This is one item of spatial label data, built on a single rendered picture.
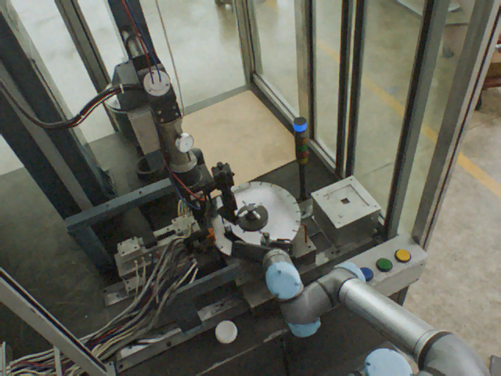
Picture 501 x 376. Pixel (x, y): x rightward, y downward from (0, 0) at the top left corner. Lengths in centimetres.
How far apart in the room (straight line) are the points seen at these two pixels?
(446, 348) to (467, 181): 219
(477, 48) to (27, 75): 125
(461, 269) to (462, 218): 35
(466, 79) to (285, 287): 60
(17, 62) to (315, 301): 112
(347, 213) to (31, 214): 138
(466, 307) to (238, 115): 150
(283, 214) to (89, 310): 78
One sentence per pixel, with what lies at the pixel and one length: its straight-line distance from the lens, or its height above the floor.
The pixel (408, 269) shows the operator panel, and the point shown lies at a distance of 144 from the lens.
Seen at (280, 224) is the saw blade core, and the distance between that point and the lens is 142.
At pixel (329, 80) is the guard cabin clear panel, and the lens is 162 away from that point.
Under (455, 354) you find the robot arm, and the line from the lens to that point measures 83.
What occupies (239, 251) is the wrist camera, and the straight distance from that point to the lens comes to 117.
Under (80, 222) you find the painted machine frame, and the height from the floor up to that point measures 104.
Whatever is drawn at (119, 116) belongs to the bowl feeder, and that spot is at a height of 106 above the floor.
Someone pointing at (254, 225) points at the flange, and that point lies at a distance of 142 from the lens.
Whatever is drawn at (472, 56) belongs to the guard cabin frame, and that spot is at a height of 157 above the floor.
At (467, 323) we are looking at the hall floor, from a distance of 241.
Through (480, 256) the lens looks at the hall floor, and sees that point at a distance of 263.
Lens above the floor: 209
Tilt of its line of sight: 47 degrees down
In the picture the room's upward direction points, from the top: 11 degrees counter-clockwise
